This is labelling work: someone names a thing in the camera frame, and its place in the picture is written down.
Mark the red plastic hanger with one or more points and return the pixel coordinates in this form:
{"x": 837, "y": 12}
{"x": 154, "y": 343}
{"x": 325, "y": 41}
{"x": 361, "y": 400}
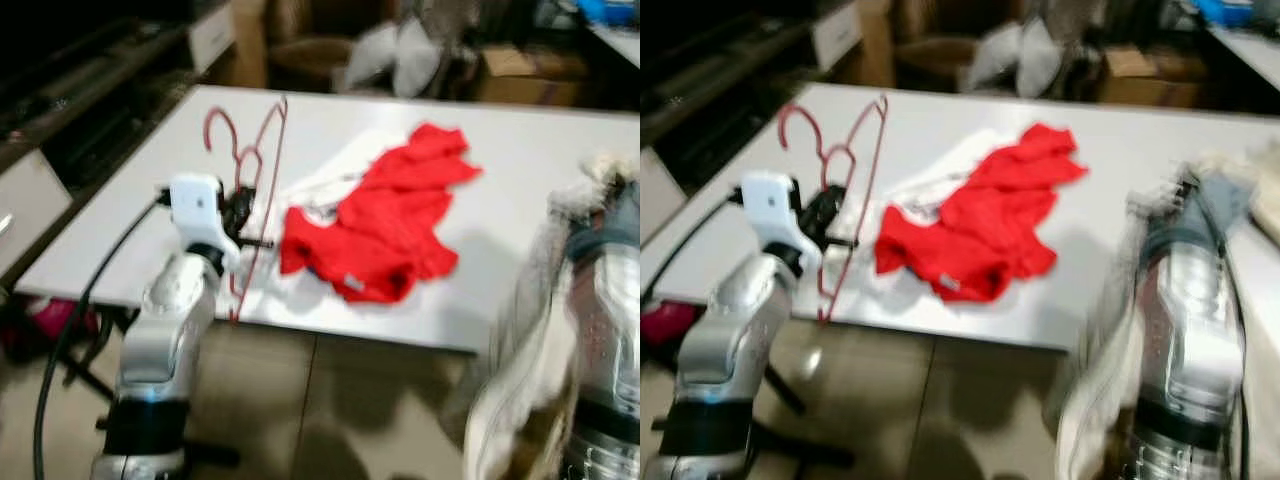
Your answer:
{"x": 274, "y": 150}
{"x": 871, "y": 150}

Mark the red t-shirt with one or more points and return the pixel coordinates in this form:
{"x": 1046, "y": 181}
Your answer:
{"x": 380, "y": 220}
{"x": 980, "y": 220}

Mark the white jeans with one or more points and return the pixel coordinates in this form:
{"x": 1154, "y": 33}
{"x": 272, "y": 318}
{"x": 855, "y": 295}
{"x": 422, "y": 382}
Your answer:
{"x": 520, "y": 380}
{"x": 1100, "y": 400}

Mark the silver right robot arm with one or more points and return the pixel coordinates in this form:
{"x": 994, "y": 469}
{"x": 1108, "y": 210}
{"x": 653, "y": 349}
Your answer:
{"x": 1190, "y": 320}
{"x": 605, "y": 330}

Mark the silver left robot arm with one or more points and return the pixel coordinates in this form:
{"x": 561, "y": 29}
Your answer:
{"x": 165, "y": 340}
{"x": 740, "y": 340}

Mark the white printed t-shirt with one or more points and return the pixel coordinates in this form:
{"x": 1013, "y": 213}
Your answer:
{"x": 325, "y": 195}
{"x": 925, "y": 195}

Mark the pink black vacuum cleaner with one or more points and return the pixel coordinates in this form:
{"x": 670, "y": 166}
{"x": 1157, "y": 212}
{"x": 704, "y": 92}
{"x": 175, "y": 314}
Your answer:
{"x": 660, "y": 320}
{"x": 55, "y": 318}

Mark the small white table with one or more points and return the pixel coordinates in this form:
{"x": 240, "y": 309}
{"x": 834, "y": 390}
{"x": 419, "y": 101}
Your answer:
{"x": 618, "y": 42}
{"x": 1250, "y": 45}

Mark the blue plastic container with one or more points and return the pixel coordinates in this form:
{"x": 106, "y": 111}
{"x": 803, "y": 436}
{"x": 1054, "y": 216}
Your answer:
{"x": 1225, "y": 10}
{"x": 608, "y": 10}

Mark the taped brown cardboard box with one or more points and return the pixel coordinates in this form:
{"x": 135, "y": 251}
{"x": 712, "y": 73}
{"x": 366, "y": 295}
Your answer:
{"x": 530, "y": 80}
{"x": 1150, "y": 80}

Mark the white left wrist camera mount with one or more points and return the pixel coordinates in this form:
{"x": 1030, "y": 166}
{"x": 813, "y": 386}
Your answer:
{"x": 770, "y": 200}
{"x": 195, "y": 205}

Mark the white table black frame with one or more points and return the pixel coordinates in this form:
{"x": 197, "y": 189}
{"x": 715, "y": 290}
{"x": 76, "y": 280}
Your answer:
{"x": 520, "y": 140}
{"x": 1000, "y": 110}

